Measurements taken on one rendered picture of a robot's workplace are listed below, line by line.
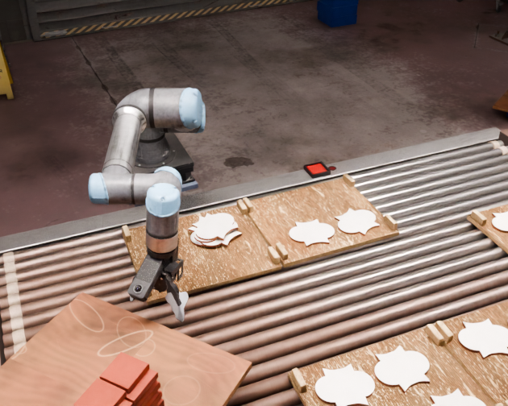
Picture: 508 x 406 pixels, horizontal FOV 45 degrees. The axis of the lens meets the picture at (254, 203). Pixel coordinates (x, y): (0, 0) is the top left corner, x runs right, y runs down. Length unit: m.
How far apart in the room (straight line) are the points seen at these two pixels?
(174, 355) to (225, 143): 3.01
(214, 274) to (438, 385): 0.69
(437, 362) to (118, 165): 0.93
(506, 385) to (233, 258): 0.82
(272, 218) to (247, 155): 2.20
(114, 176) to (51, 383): 0.49
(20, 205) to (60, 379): 2.58
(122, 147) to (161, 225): 0.29
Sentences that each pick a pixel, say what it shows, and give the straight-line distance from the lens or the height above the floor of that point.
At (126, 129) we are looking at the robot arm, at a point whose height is 1.37.
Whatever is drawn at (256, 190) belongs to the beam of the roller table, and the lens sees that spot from 2.21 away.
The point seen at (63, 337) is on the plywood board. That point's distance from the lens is 1.58.
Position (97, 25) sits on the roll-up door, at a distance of 6.59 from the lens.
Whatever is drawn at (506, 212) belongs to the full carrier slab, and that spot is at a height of 0.95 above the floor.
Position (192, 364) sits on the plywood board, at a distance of 1.46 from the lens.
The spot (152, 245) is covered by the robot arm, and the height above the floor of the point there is 1.25.
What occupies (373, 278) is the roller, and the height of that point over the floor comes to 0.91.
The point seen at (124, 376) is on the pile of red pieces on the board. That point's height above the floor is 1.21.
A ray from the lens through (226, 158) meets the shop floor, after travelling 4.19.
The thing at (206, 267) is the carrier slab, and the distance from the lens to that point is 1.86.
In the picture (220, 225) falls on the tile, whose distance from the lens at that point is 1.96.
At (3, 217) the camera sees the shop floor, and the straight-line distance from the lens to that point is 3.91.
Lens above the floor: 2.15
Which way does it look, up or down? 35 degrees down
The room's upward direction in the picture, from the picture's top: straight up
